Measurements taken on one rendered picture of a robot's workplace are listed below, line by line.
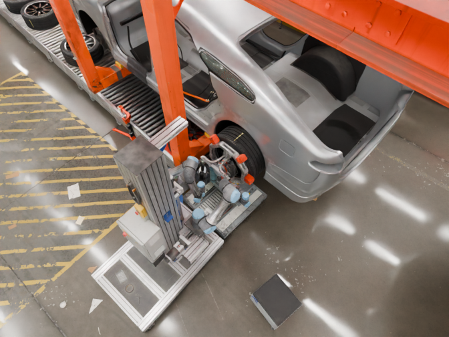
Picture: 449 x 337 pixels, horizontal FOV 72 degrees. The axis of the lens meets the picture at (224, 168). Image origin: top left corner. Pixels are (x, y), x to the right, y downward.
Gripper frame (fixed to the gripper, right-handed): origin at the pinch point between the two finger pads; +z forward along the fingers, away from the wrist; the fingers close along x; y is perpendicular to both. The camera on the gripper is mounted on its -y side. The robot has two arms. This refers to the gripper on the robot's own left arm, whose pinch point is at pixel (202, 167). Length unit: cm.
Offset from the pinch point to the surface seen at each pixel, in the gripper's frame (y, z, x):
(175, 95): -92, 16, -21
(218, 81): -84, 45, 17
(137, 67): -13, 153, -95
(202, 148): 14.9, 38.4, -2.0
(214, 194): 77, 7, 12
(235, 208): 75, -15, 40
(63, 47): 31, 258, -244
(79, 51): -41, 149, -161
